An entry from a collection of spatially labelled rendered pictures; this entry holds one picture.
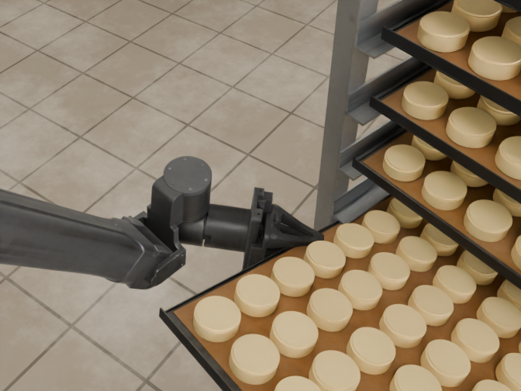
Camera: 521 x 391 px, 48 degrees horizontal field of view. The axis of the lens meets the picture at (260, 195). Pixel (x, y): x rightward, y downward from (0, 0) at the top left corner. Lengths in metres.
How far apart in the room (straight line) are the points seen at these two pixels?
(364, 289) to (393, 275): 0.05
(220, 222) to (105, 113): 1.82
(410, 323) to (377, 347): 0.06
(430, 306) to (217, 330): 0.26
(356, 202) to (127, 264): 0.34
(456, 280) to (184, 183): 0.35
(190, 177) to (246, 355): 0.22
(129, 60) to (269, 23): 0.70
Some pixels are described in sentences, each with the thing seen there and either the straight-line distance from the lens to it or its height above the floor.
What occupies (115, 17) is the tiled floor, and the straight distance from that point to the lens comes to 3.12.
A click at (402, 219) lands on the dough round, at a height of 0.94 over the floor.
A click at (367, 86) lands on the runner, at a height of 1.15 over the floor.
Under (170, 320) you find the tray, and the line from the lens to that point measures 0.64.
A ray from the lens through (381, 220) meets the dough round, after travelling 0.81.
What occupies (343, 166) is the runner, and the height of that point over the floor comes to 1.04.
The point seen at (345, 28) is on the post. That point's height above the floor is 1.23.
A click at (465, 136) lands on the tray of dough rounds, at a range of 0.66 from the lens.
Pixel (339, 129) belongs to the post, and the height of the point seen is 1.10.
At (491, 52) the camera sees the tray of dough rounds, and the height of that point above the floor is 1.24.
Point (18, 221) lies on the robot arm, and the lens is 0.52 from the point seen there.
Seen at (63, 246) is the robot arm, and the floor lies 1.13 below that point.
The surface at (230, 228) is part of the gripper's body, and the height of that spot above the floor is 0.99.
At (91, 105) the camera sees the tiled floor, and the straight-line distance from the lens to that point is 2.58.
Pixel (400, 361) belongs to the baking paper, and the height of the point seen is 0.97.
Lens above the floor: 1.57
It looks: 48 degrees down
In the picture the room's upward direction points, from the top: straight up
